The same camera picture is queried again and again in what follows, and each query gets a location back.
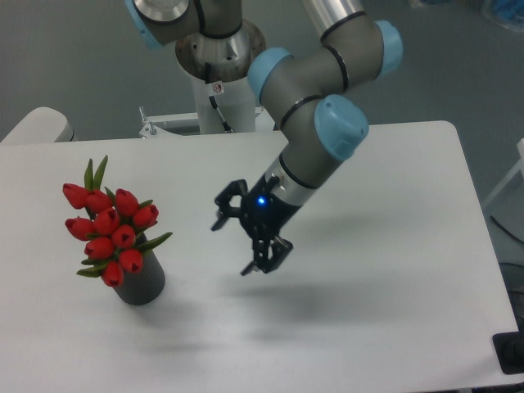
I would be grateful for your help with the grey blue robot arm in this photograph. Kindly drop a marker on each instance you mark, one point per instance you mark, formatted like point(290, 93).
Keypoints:
point(304, 97)

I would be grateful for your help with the blue plastic bag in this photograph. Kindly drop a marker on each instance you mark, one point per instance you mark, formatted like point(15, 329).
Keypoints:
point(507, 13)

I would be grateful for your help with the red tulip bouquet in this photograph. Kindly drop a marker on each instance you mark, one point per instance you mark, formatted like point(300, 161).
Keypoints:
point(114, 230)

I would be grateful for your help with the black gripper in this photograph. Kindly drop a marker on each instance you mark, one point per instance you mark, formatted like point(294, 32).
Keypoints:
point(262, 214)

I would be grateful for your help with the black box at table edge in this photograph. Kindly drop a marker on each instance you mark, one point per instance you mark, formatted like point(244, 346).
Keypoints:
point(509, 351)

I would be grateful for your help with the white chair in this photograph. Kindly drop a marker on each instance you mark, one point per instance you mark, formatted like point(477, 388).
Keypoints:
point(41, 125)

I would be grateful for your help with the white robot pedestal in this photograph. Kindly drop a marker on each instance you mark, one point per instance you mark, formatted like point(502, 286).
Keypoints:
point(223, 90)

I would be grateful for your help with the dark grey ribbed vase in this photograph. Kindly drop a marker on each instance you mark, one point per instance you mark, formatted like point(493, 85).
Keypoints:
point(140, 286)

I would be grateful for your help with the white metal frame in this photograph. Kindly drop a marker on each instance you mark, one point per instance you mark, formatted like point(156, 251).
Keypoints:
point(508, 183)

